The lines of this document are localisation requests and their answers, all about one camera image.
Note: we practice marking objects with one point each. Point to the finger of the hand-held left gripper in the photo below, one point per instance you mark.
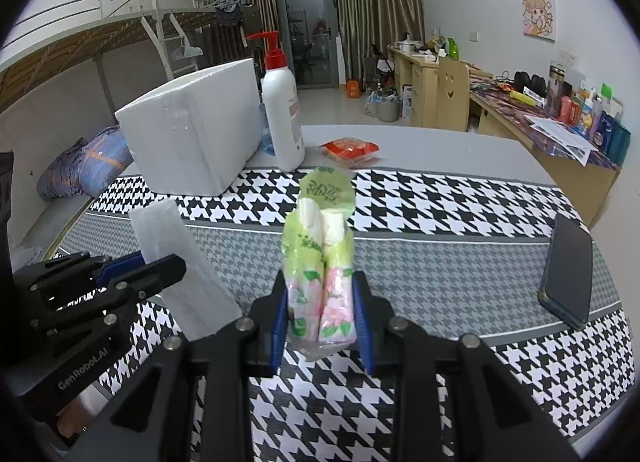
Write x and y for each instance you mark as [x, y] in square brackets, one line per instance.
[155, 277]
[120, 267]

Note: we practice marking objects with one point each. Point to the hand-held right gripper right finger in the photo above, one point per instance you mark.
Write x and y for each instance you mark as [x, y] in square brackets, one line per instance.
[361, 322]

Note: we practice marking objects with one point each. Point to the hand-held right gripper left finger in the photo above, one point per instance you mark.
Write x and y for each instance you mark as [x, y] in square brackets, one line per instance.
[280, 322]

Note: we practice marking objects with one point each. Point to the white foam strip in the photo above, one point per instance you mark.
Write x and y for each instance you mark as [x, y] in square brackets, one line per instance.
[175, 262]

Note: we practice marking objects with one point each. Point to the floral tissue pack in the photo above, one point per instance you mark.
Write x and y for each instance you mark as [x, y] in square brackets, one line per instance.
[320, 262]

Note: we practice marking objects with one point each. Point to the white foam box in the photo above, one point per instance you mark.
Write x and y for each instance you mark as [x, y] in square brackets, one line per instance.
[190, 126]

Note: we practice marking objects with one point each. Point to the person's left hand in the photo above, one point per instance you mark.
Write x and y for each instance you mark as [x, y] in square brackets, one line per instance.
[77, 417]

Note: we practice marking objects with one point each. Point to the houndstooth table mat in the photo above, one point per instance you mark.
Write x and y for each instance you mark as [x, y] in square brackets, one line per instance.
[440, 252]

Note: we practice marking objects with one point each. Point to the blue plaid quilt bundle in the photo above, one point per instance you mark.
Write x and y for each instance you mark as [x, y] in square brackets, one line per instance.
[85, 164]

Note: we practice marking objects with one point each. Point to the red snack packet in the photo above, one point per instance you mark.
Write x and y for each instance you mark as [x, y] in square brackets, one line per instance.
[350, 149]

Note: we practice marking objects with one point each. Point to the white pump lotion bottle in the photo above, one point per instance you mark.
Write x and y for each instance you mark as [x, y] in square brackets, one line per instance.
[282, 116]

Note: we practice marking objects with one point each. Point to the black phone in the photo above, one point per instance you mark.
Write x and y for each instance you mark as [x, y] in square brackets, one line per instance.
[567, 272]

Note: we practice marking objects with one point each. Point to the grey bucket with bags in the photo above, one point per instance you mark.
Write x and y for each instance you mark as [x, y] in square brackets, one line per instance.
[382, 105]

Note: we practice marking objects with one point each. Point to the white carton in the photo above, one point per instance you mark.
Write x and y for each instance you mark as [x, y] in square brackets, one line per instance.
[407, 104]

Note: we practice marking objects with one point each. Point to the white bed ladder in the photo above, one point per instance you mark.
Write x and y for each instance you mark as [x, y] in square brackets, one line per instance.
[172, 41]

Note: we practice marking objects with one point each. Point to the orange floor item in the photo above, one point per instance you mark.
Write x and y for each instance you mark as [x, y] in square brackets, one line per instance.
[353, 89]

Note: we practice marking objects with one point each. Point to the small wooden desk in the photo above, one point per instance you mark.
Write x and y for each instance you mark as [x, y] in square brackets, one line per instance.
[415, 86]

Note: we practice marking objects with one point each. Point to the wooden smiley chair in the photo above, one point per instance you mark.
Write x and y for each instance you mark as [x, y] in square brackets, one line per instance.
[452, 96]

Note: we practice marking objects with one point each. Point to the wooden desk with printed cover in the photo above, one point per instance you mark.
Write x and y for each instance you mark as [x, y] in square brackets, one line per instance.
[575, 181]

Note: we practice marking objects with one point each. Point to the printed papers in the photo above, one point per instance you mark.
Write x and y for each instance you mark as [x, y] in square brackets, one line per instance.
[560, 136]

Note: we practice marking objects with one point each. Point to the hanging dark clothes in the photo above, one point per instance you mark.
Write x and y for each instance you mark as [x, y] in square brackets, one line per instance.
[229, 14]

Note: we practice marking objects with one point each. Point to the yellow tube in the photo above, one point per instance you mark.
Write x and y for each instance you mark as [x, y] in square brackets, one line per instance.
[524, 97]

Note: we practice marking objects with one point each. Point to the green plastic object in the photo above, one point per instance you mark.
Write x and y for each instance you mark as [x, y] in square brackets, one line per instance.
[452, 48]

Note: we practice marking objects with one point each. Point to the black headphones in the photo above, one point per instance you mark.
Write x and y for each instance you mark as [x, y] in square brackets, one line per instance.
[530, 83]

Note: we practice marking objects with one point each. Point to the glass balcony door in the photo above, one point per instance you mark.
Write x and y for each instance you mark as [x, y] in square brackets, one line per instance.
[305, 16]

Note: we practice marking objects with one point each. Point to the cluster of toiletry bottles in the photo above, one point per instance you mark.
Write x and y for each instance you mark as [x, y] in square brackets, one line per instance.
[595, 116]

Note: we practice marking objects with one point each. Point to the white bunk bed frame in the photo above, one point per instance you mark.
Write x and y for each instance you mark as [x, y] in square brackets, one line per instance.
[75, 46]

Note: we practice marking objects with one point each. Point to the white wall socket pair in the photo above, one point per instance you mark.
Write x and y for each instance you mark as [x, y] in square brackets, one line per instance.
[569, 57]

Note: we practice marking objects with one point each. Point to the cartoon wall poster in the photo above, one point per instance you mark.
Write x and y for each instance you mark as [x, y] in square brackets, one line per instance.
[539, 14]

